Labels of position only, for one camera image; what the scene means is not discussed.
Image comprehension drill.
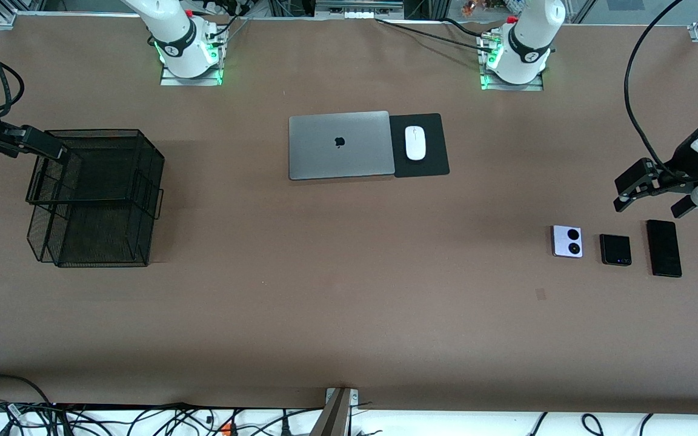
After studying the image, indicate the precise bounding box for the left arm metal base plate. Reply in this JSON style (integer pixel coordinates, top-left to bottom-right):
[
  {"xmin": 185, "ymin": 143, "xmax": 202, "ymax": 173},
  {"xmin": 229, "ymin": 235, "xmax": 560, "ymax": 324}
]
[{"xmin": 480, "ymin": 70, "xmax": 545, "ymax": 91}]

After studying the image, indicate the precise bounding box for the black wire mesh tray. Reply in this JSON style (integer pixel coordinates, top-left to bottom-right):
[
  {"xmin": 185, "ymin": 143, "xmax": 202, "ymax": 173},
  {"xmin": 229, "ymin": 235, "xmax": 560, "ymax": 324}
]
[{"xmin": 25, "ymin": 128, "xmax": 165, "ymax": 268}]

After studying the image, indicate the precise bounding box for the black cable tangle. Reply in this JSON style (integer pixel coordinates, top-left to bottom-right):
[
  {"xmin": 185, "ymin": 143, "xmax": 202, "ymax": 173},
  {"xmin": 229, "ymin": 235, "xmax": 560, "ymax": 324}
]
[{"xmin": 0, "ymin": 400, "xmax": 325, "ymax": 436}]

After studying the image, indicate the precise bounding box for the black mouse pad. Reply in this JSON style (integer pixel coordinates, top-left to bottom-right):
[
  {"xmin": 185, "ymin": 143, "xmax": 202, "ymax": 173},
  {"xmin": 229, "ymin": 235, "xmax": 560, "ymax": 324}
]
[{"xmin": 389, "ymin": 113, "xmax": 450, "ymax": 179}]

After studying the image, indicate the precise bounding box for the black table cable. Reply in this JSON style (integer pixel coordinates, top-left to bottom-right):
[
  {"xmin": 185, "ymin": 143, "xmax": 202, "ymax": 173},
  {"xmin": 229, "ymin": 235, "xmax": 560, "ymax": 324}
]
[{"xmin": 375, "ymin": 17, "xmax": 498, "ymax": 55}]

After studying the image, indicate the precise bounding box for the black looped floor cable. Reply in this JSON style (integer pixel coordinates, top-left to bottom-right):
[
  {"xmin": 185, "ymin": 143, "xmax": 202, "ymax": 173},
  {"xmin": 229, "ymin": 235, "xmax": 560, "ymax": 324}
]
[{"xmin": 0, "ymin": 374, "xmax": 53, "ymax": 405}]

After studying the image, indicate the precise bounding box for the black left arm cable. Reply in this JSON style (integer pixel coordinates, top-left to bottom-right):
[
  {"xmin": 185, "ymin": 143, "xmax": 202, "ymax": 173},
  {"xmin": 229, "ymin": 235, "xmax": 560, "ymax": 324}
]
[{"xmin": 624, "ymin": 0, "xmax": 698, "ymax": 176}]

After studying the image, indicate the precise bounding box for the grey metal camera post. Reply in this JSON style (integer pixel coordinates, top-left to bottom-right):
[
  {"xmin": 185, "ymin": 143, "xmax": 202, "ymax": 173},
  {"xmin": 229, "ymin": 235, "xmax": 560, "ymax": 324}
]
[{"xmin": 310, "ymin": 388, "xmax": 360, "ymax": 436}]

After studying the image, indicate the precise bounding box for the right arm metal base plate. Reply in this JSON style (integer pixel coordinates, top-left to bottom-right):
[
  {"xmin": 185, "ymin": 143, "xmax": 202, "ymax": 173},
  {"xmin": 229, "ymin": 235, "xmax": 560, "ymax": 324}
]
[{"xmin": 160, "ymin": 64, "xmax": 224, "ymax": 87}]

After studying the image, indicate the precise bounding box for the black flip phone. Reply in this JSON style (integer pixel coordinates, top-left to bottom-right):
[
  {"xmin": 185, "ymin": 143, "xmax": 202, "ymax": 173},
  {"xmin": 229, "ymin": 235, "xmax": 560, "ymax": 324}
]
[{"xmin": 599, "ymin": 234, "xmax": 632, "ymax": 266}]

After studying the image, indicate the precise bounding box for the white computer mouse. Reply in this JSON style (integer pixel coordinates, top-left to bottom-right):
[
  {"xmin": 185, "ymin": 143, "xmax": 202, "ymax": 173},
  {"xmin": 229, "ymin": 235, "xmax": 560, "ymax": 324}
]
[{"xmin": 405, "ymin": 125, "xmax": 427, "ymax": 161}]

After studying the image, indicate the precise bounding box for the black slab smartphone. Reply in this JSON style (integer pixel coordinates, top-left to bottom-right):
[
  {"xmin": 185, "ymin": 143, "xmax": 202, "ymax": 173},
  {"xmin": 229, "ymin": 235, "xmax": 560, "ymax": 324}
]
[{"xmin": 646, "ymin": 220, "xmax": 683, "ymax": 278}]

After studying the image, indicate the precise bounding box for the lilac flip phone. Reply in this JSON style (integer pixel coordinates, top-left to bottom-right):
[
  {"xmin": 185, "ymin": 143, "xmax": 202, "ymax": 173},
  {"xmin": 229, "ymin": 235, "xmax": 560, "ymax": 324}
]
[{"xmin": 551, "ymin": 225, "xmax": 583, "ymax": 259}]

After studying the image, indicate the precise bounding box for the grey closed laptop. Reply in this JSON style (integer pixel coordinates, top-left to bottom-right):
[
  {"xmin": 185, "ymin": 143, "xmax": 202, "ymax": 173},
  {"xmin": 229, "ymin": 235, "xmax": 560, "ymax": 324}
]
[{"xmin": 288, "ymin": 111, "xmax": 396, "ymax": 181}]

